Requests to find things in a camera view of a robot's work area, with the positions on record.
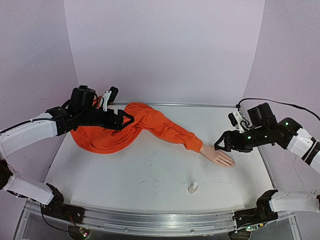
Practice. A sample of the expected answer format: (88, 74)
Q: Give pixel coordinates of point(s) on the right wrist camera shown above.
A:
(238, 121)

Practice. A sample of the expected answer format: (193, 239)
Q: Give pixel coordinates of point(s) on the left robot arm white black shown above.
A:
(83, 109)

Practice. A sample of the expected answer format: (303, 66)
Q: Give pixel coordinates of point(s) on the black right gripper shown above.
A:
(231, 141)

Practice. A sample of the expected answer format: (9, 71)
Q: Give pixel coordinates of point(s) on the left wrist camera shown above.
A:
(108, 97)

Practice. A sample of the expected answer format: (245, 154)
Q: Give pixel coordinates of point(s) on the orange sweatshirt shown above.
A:
(100, 140)

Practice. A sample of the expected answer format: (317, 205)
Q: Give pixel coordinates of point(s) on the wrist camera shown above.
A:
(108, 97)
(238, 121)

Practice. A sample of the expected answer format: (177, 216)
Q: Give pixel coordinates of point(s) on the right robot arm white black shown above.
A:
(262, 128)

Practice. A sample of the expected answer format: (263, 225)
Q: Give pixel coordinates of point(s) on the aluminium front rail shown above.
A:
(173, 225)

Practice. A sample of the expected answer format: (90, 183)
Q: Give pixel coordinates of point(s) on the mannequin hand with nails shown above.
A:
(217, 157)

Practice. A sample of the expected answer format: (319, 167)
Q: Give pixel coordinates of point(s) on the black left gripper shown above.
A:
(119, 124)

